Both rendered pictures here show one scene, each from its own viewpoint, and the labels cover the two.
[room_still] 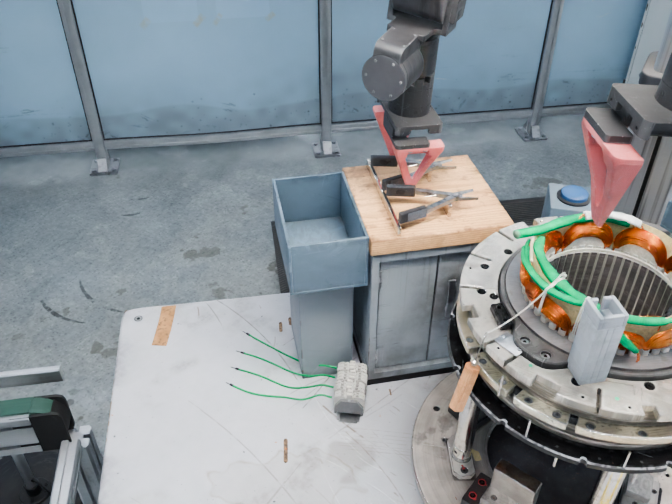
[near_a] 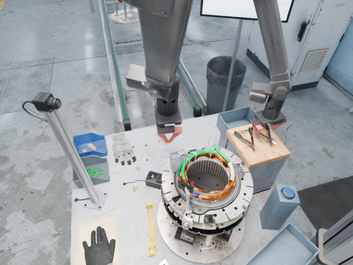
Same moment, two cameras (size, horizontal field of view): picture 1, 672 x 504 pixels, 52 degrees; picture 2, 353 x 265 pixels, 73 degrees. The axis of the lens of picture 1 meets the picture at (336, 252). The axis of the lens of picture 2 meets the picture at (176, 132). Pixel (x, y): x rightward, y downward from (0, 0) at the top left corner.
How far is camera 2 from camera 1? 87 cm
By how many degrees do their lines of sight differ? 59
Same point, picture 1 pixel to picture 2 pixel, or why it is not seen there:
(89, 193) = (335, 112)
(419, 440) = not seen: hidden behind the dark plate
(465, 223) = (245, 151)
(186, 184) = not seen: outside the picture
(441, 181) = (268, 145)
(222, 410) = (201, 137)
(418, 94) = (266, 110)
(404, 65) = (251, 93)
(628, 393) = (168, 177)
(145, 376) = (208, 120)
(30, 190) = (325, 98)
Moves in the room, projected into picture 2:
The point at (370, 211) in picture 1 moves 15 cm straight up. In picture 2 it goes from (241, 128) to (249, 102)
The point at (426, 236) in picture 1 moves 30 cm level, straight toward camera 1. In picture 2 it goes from (234, 142) to (163, 139)
